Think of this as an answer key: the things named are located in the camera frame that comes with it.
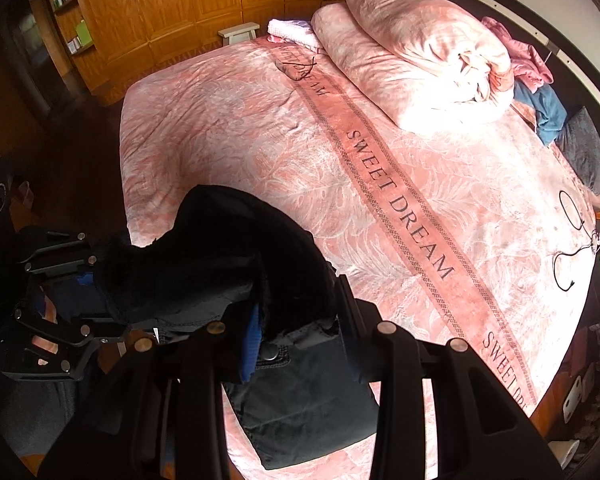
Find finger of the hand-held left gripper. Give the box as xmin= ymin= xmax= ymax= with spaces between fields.
xmin=0 ymin=309 xmax=131 ymax=382
xmin=17 ymin=231 xmax=131 ymax=277

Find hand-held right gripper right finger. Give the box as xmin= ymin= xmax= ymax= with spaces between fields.
xmin=331 ymin=275 xmax=564 ymax=480

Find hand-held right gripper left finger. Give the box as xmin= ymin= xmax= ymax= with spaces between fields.
xmin=40 ymin=305 xmax=267 ymax=480

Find black quilted pants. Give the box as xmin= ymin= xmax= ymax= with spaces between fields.
xmin=92 ymin=185 xmax=382 ymax=457

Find bed with pink printed blanket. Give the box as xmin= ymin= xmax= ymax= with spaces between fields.
xmin=117 ymin=35 xmax=600 ymax=472

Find green box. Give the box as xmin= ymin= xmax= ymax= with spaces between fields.
xmin=74 ymin=19 xmax=94 ymax=49

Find wooden shelf with bottles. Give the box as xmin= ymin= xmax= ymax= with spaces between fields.
xmin=42 ymin=0 xmax=102 ymax=57

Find white bathroom scale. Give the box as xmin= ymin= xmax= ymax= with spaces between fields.
xmin=562 ymin=364 xmax=599 ymax=419

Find folded pink quilt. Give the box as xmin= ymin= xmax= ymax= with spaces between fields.
xmin=312 ymin=2 xmax=512 ymax=134
xmin=345 ymin=0 xmax=514 ymax=111

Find white waste bin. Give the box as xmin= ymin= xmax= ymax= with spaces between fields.
xmin=549 ymin=437 xmax=582 ymax=467

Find eyeglasses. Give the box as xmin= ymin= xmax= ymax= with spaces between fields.
xmin=274 ymin=57 xmax=319 ymax=82

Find wooden wardrobe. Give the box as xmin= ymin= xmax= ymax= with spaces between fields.
xmin=69 ymin=0 xmax=358 ymax=107

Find small white stool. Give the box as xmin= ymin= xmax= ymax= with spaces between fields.
xmin=218 ymin=22 xmax=261 ymax=44

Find blue garment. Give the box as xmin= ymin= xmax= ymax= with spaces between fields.
xmin=512 ymin=82 xmax=569 ymax=147

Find dark grey pillow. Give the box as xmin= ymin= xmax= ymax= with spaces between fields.
xmin=554 ymin=106 xmax=600 ymax=196

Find folded white pink towel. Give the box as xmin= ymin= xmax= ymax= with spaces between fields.
xmin=267 ymin=18 xmax=326 ymax=54

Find pink garment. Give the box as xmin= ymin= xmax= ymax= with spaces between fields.
xmin=482 ymin=16 xmax=554 ymax=97

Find dark wooden headboard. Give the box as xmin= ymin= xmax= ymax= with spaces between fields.
xmin=419 ymin=0 xmax=600 ymax=128

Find black cable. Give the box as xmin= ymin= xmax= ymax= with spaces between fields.
xmin=552 ymin=189 xmax=600 ymax=294

